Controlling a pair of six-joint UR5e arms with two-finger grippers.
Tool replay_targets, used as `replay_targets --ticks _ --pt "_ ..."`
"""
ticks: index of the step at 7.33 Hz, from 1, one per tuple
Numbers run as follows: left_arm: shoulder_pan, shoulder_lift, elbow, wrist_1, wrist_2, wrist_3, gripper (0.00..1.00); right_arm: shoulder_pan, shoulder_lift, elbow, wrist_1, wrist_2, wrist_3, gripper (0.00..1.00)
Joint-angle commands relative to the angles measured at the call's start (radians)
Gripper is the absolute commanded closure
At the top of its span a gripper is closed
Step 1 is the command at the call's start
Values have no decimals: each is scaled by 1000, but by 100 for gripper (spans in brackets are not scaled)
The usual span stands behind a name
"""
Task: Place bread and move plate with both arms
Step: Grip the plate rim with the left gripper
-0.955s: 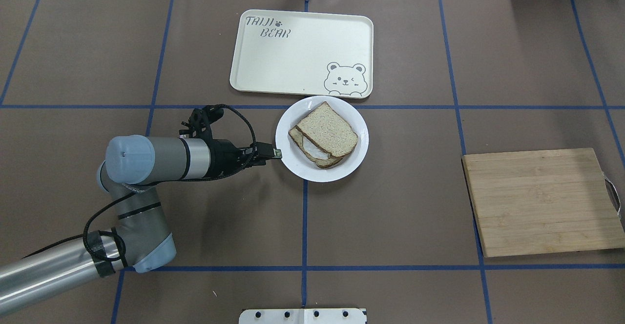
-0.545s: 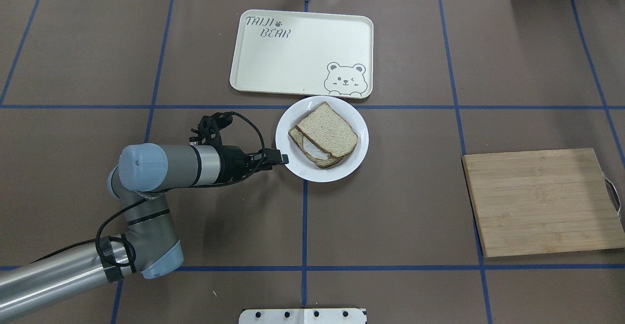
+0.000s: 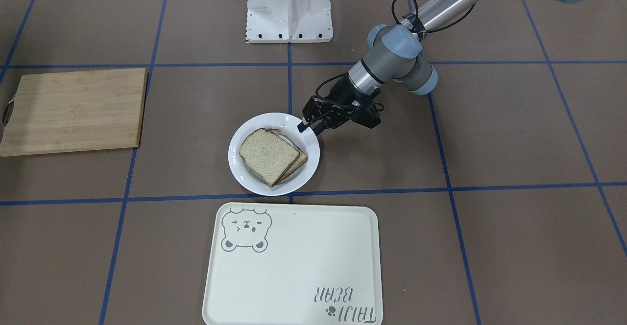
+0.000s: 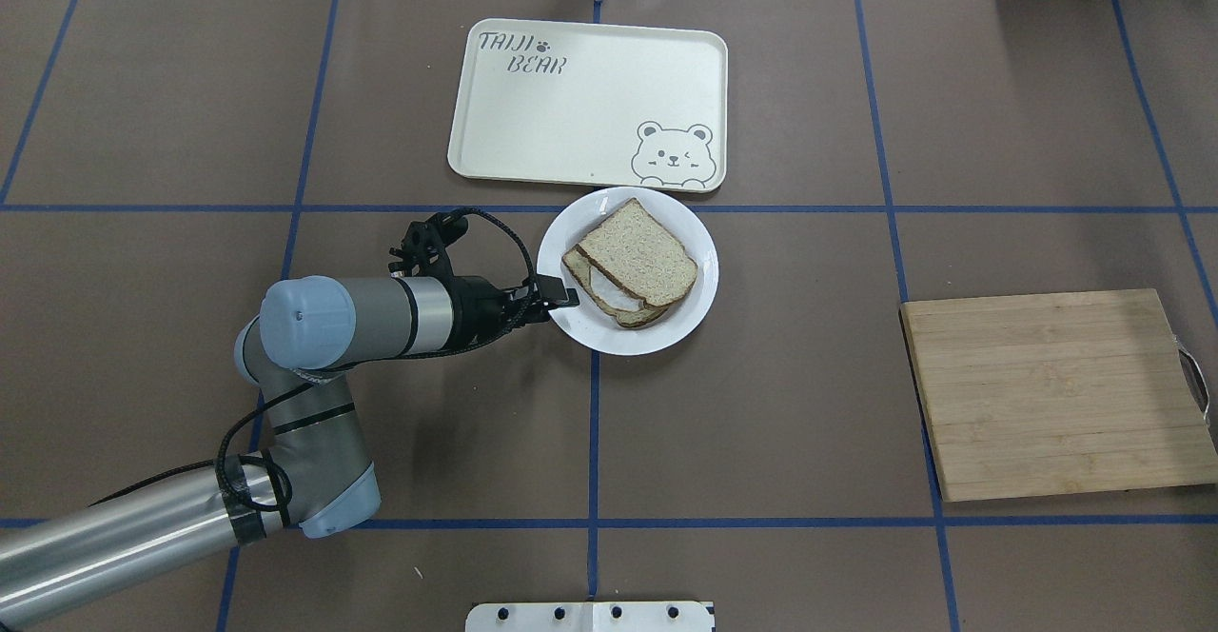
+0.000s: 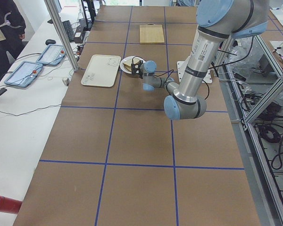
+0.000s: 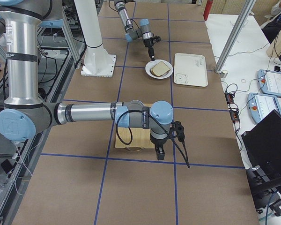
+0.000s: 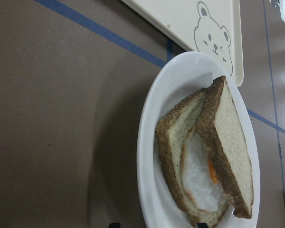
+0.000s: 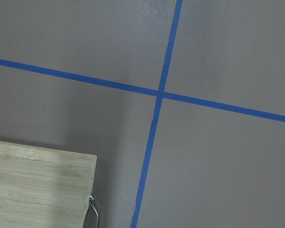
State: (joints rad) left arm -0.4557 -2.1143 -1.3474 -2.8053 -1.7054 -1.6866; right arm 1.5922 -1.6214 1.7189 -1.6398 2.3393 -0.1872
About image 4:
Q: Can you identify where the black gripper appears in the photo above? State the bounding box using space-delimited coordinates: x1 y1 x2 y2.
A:
449 275 581 349

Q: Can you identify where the white round plate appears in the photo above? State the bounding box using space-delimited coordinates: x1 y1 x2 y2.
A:
537 188 719 356

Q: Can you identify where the white bread slice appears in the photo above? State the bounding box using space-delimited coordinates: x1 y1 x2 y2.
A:
576 198 697 309

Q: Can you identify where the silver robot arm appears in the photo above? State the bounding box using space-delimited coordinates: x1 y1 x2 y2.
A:
2 276 579 631

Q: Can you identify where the toast with fried egg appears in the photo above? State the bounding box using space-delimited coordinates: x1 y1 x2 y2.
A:
561 247 667 329

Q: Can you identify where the cream plastic tray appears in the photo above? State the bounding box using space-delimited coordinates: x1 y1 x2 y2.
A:
447 19 728 192

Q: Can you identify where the wooden cutting board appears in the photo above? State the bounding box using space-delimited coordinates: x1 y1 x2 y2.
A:
900 289 1216 503

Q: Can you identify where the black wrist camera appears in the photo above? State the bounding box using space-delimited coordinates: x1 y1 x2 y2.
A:
389 214 469 280

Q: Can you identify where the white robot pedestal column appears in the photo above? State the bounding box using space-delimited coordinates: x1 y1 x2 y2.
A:
464 602 717 631

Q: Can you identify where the metal cutting board handle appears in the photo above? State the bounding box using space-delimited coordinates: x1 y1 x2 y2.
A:
1170 334 1212 425

